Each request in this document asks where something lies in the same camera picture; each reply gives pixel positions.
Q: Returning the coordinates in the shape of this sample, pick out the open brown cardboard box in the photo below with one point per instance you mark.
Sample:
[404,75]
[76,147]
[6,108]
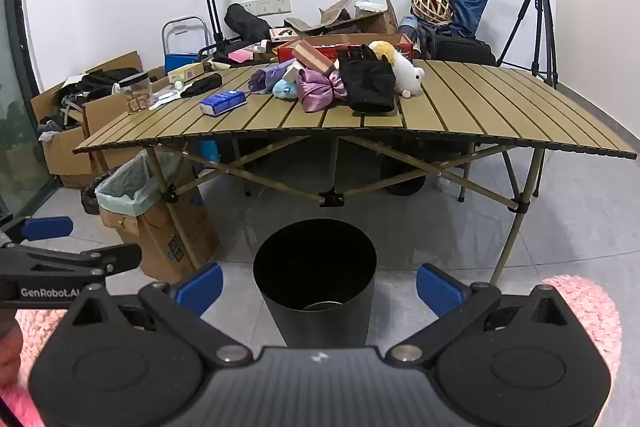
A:
[377,24]

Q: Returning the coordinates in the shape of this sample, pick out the clear snack jar black lid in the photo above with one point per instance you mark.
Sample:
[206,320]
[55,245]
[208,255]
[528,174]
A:
[135,97]

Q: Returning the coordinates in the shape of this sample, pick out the cardboard box with flap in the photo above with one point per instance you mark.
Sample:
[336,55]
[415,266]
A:
[102,122]

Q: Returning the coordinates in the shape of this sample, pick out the black duffel bag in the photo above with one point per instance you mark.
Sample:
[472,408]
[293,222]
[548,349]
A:
[245,24]

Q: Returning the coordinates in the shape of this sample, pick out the white box black picture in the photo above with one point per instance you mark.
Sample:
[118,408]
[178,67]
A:
[281,34]

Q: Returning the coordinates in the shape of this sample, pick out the olive slatted folding table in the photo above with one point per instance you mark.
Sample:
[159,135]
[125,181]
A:
[450,107]

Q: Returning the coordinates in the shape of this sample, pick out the pink package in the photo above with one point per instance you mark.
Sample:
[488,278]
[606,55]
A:
[241,55]

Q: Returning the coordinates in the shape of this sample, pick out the white plastic container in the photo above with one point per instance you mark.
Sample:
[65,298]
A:
[370,7]

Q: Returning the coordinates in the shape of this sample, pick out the blue velvet bag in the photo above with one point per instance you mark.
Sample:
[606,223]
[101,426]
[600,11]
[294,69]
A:
[470,2]

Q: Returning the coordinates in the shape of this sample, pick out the black wheel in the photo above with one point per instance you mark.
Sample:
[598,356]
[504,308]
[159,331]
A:
[400,177]

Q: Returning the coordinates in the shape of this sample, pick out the pile of dark clothes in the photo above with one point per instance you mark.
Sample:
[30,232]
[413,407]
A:
[105,79]

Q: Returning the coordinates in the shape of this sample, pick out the wicker ball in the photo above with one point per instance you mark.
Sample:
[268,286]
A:
[432,4]

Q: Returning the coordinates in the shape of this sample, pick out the glass door black frame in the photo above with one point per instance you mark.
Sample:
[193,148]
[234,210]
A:
[15,107]

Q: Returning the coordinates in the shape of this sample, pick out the pink fluffy cloth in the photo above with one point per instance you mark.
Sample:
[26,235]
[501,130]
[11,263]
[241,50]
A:
[585,307]
[40,319]

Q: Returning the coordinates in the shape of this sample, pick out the green plastic bag liner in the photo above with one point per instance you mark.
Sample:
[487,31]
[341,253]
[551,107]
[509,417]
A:
[145,202]

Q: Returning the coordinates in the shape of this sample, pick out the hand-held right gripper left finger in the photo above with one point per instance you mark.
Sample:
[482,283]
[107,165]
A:
[200,289]

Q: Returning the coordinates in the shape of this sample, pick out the light blue container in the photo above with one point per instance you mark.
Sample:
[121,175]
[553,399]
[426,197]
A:
[210,151]

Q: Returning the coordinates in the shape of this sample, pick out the person's left hand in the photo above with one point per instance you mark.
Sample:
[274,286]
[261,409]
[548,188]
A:
[10,357]

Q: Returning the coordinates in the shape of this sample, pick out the yellow white small box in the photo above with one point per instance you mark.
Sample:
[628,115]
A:
[185,72]

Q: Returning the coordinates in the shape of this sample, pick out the white wall socket panel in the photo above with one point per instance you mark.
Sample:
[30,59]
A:
[265,5]

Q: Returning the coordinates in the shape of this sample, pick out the yellow white plush hamster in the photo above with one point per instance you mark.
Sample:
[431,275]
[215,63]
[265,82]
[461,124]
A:
[405,74]

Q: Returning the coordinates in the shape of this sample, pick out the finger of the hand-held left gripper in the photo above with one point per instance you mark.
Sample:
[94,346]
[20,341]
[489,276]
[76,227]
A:
[47,228]
[115,257]

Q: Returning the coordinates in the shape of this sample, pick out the blue plastic box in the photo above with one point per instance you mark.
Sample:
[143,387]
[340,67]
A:
[182,61]

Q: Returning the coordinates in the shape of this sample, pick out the small black cloth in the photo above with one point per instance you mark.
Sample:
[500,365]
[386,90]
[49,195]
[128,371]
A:
[200,86]

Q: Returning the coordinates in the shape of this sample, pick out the black mesh basket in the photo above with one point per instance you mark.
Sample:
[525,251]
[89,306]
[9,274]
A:
[90,199]

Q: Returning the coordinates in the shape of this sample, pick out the blue tissue pack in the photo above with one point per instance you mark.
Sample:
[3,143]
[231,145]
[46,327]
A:
[222,103]

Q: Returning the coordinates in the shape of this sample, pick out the blue water bottle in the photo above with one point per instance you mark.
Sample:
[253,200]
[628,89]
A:
[407,24]

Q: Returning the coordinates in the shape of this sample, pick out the light blue plush toy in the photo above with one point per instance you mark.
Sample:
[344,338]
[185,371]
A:
[285,89]

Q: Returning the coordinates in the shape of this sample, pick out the orange scrub sponge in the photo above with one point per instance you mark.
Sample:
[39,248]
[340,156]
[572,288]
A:
[312,57]

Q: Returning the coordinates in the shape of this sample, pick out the black round waste bin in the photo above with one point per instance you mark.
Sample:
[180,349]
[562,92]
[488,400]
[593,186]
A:
[320,312]

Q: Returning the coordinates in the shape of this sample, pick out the purple knit cloth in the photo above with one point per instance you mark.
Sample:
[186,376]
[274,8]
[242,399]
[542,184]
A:
[265,79]

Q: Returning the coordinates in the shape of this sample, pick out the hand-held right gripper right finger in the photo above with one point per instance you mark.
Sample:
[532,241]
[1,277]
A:
[440,289]

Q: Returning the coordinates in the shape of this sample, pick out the large cardboard box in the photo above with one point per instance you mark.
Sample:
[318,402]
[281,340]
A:
[65,157]

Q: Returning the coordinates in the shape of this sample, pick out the white red bottle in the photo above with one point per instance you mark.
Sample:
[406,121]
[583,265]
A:
[261,48]

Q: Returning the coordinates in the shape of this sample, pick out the silver metal frame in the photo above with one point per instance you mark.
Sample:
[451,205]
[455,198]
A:
[180,30]

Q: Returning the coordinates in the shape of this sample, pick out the red cardboard box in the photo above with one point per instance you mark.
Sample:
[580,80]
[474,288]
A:
[285,54]

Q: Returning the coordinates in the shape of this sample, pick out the black suitcase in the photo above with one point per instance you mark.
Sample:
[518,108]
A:
[460,49]

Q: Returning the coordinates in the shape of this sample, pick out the black glove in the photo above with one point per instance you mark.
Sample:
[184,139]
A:
[357,54]
[370,87]

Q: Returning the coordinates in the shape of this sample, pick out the cardboard box blue print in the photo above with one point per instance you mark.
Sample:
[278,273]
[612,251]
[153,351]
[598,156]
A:
[175,232]

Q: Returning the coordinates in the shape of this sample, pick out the white plastic wrapper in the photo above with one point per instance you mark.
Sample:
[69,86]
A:
[165,97]

